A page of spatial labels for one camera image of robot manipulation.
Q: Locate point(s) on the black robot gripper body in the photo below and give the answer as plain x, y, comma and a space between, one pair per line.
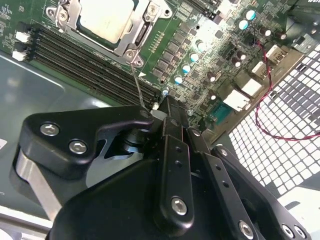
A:
112, 212

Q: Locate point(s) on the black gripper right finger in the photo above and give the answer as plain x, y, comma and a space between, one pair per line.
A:
250, 190

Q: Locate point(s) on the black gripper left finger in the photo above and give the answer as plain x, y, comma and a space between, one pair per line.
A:
112, 117

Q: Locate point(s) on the thin metal locking lever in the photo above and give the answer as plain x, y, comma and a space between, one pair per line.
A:
59, 25
136, 82

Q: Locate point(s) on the metal socket cover frame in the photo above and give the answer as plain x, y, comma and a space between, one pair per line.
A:
126, 44

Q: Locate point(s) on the silver square CPU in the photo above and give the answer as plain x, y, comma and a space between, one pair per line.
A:
105, 17

